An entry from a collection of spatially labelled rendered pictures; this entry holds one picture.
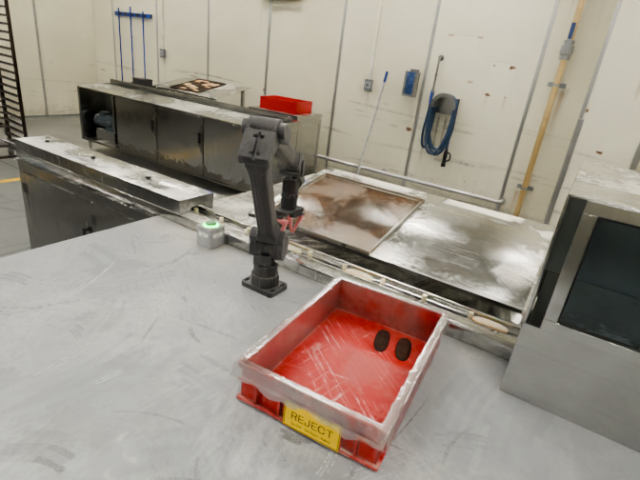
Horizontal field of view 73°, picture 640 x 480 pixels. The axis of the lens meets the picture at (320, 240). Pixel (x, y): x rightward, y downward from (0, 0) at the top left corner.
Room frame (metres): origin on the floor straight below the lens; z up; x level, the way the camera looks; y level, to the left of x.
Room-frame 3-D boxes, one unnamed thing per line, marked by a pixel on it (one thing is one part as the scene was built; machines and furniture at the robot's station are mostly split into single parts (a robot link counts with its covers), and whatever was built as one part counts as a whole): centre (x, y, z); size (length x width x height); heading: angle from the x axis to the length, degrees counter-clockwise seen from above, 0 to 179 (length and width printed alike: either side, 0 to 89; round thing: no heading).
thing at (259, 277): (1.17, 0.15, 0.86); 0.12 x 0.09 x 0.08; 60
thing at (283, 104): (5.21, 0.58, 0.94); 0.51 x 0.36 x 0.13; 64
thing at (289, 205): (1.41, 0.12, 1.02); 0.10 x 0.07 x 0.07; 150
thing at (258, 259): (1.19, 0.16, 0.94); 0.09 x 0.05 x 0.10; 172
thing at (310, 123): (5.21, 0.58, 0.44); 0.70 x 0.55 x 0.87; 60
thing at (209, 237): (1.43, 0.39, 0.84); 0.08 x 0.08 x 0.11; 60
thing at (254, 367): (0.83, -0.11, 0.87); 0.49 x 0.34 x 0.10; 154
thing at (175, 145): (5.36, 1.65, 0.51); 3.00 x 1.26 x 1.03; 60
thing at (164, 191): (1.96, 1.05, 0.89); 1.25 x 0.18 x 0.09; 60
